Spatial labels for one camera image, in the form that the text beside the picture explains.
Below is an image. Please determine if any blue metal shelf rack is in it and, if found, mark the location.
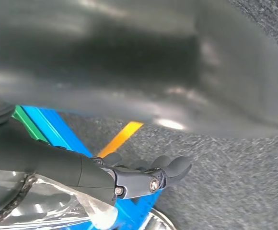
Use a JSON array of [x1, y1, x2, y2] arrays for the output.
[[20, 104, 164, 230]]

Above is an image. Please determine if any shiny silver round object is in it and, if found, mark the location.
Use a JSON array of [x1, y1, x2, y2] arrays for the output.
[[138, 207, 177, 230]]

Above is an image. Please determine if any grey robot body shell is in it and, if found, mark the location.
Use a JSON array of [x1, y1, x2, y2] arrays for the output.
[[0, 0, 278, 139]]

